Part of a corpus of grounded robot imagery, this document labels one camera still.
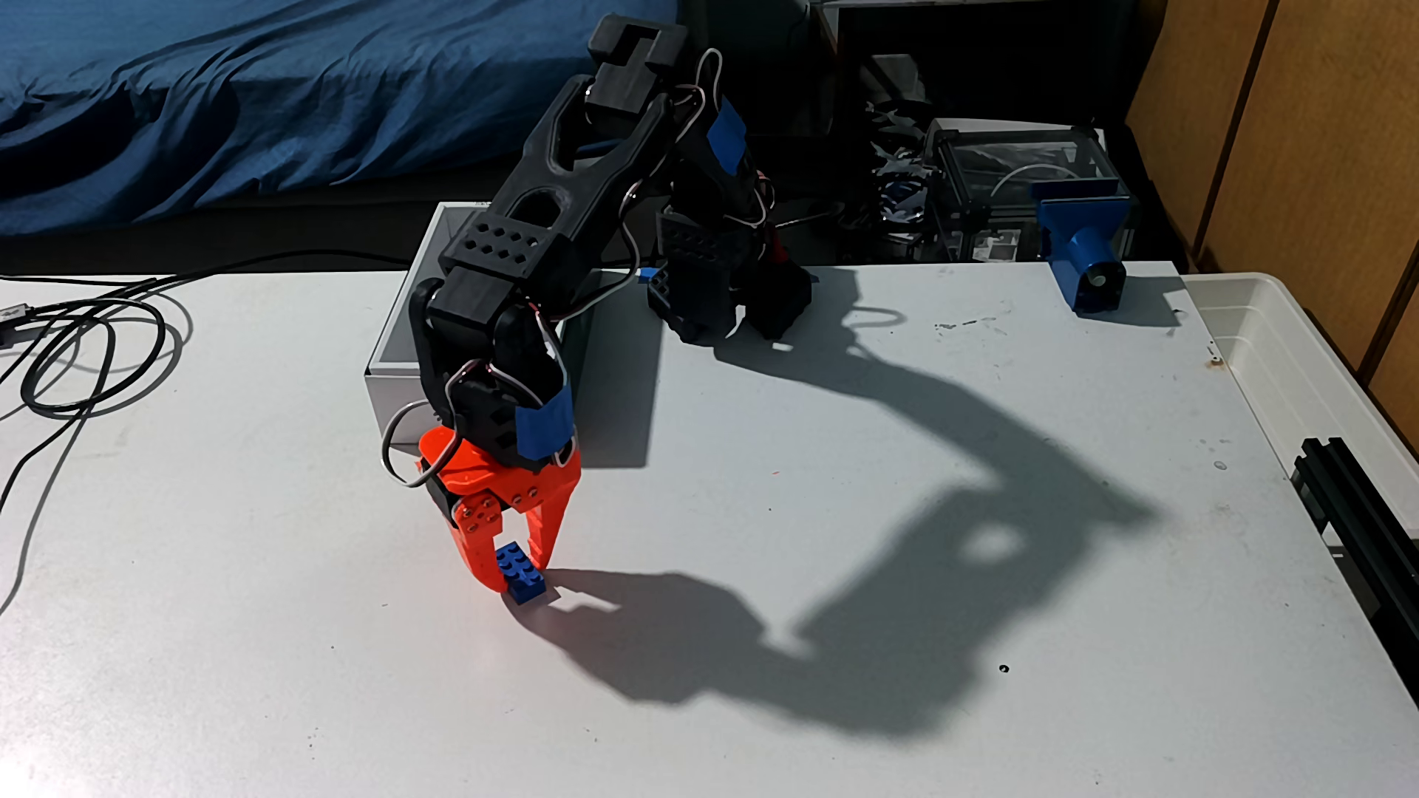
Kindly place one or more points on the white plastic bin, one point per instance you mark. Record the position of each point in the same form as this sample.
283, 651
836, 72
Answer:
1286, 355

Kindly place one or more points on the white cardboard box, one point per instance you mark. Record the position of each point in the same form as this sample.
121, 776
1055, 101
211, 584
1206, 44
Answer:
390, 377

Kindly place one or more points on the blue toy brick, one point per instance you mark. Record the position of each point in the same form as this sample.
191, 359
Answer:
521, 574

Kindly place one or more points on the grey mattress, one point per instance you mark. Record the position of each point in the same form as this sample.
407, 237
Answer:
333, 222

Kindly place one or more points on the dark shelf unit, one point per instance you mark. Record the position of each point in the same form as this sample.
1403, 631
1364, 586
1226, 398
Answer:
976, 55

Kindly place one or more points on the black aluminium extrusion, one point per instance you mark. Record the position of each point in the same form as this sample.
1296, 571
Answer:
1358, 521

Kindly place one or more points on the blue bed sheet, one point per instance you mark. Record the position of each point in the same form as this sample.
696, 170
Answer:
333, 89

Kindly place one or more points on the brown wooden cabinet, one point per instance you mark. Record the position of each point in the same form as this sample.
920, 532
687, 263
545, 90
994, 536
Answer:
1308, 144

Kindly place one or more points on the blue printed clamp mount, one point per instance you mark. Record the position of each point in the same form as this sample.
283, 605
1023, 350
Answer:
1081, 238

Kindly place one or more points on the clear acrylic case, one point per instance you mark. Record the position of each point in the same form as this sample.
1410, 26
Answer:
1020, 166

